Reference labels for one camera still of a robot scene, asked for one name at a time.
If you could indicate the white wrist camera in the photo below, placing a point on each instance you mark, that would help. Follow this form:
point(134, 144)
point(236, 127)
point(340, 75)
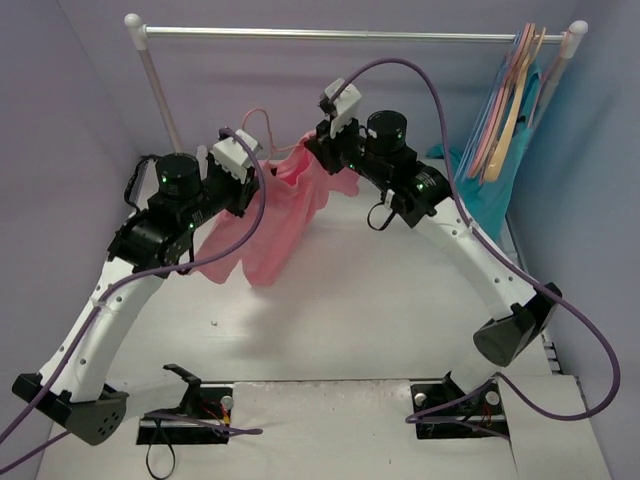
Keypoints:
point(340, 103)
point(230, 152)

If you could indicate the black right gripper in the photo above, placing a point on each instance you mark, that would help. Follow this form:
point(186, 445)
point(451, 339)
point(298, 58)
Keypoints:
point(325, 155)

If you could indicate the teal shirt on rack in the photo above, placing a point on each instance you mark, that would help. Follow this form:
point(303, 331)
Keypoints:
point(488, 202)

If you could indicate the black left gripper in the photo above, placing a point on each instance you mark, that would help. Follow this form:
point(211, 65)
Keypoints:
point(244, 195)

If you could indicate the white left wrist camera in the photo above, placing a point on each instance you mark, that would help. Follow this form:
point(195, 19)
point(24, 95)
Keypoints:
point(230, 152)

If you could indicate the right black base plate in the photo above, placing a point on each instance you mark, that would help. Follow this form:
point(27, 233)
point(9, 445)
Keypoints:
point(442, 411)

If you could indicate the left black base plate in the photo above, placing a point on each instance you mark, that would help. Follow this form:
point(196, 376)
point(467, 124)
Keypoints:
point(208, 402)

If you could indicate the pink hangers on rack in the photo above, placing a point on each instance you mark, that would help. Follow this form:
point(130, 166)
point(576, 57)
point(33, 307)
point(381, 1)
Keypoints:
point(498, 114)

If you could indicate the blue hangers on rack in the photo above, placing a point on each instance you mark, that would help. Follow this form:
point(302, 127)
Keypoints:
point(482, 119)

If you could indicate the pink t shirt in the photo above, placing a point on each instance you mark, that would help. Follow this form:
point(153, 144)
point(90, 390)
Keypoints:
point(296, 189)

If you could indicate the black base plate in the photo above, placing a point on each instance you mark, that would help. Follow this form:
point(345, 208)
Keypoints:
point(442, 411)
point(208, 402)

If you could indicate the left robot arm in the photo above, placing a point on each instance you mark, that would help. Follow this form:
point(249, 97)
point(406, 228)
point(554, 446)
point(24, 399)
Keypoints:
point(71, 389)

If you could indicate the wooden hanger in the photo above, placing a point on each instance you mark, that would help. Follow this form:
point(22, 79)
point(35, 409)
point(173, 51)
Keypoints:
point(529, 52)

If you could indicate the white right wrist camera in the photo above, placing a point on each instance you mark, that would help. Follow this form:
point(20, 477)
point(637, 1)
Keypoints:
point(340, 103)

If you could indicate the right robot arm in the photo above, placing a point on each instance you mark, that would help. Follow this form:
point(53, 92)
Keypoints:
point(422, 197)

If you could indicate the pink wire hanger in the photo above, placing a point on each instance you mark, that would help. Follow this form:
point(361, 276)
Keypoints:
point(257, 122)

